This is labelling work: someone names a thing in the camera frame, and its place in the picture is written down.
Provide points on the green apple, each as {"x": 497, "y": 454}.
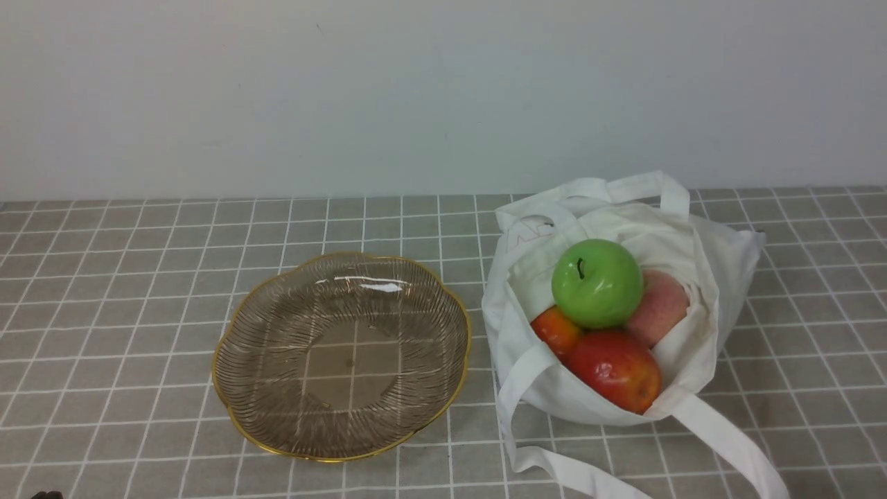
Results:
{"x": 597, "y": 284}

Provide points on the small red-orange fruit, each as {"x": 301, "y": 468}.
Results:
{"x": 558, "y": 332}

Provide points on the gold-rimmed glass fruit bowl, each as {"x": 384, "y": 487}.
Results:
{"x": 342, "y": 358}

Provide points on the white cloth tote bag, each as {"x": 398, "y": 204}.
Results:
{"x": 649, "y": 214}

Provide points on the large red apple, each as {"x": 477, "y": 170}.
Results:
{"x": 618, "y": 367}

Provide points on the pink peach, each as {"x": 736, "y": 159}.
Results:
{"x": 663, "y": 305}

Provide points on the grey checked tablecloth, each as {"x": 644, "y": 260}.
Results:
{"x": 111, "y": 311}

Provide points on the dark object at bottom edge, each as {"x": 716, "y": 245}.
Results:
{"x": 48, "y": 495}

